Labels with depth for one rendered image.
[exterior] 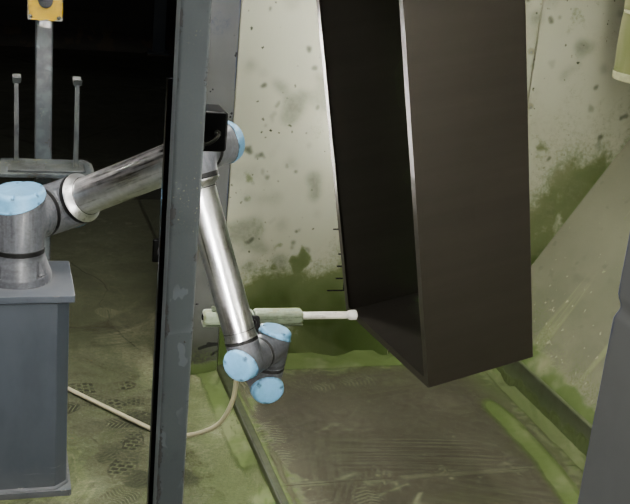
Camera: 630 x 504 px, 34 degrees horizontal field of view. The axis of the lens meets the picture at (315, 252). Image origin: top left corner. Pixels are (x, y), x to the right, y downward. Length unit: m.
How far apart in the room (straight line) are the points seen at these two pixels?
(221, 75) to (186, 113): 2.00
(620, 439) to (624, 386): 0.06
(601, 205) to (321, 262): 1.14
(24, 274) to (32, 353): 0.23
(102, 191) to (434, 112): 0.97
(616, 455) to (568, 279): 3.00
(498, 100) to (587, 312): 1.34
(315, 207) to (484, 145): 1.21
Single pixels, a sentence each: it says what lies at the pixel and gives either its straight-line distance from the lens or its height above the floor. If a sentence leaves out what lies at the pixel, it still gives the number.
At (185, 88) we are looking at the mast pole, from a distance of 1.69.
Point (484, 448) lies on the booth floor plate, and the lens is 3.63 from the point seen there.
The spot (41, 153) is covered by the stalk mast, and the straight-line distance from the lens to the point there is 3.89.
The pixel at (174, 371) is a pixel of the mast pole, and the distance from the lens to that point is 1.84.
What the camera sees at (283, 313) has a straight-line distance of 3.15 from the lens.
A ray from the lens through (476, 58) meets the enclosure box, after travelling 2.75.
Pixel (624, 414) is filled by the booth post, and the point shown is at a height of 1.25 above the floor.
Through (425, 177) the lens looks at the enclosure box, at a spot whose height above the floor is 1.08.
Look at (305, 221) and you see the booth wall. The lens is 3.89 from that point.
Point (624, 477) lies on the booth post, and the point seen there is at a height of 1.19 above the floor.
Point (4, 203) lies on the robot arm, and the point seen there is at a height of 0.88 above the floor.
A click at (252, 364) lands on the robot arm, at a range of 2.69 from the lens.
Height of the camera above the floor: 1.70
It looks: 18 degrees down
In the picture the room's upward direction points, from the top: 5 degrees clockwise
